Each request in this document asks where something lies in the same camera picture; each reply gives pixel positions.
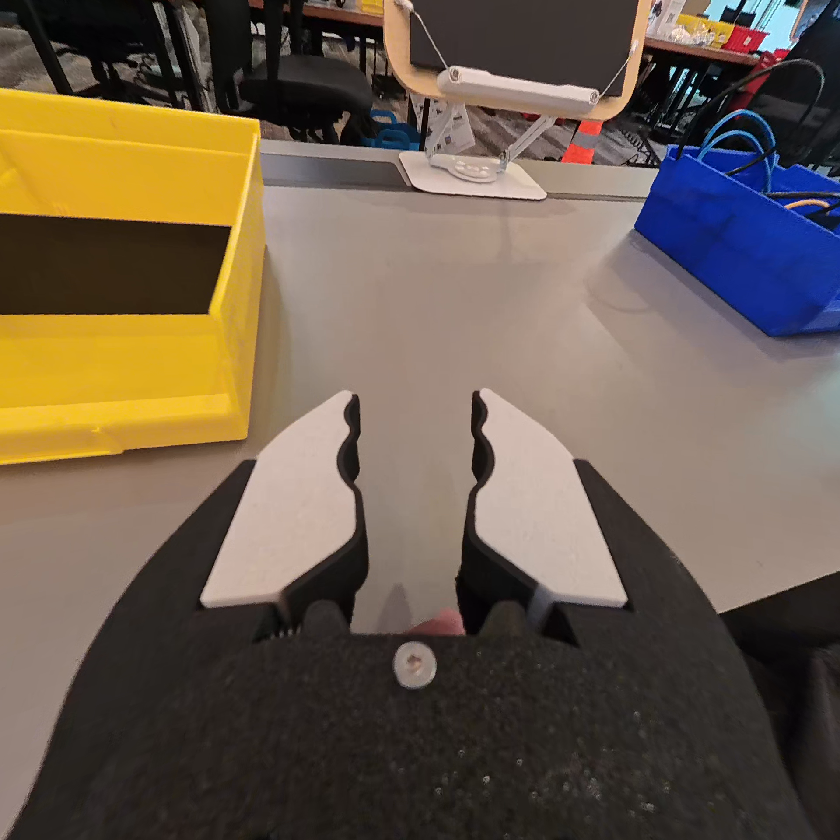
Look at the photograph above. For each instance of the black office chair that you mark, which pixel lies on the black office chair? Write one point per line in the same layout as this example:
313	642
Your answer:
295	79

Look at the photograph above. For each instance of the yellow plastic bin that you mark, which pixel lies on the yellow plastic bin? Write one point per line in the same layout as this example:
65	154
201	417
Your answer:
131	381

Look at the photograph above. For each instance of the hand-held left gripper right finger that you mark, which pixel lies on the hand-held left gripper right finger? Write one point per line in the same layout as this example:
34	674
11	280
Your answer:
545	525

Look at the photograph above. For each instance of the orange traffic cone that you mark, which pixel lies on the orange traffic cone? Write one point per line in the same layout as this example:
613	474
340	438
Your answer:
583	142

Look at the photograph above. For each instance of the blue plastic bin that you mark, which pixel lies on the blue plastic bin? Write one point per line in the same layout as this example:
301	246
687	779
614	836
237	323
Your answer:
735	250

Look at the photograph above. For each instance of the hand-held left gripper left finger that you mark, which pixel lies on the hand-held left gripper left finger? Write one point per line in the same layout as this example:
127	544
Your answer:
282	525

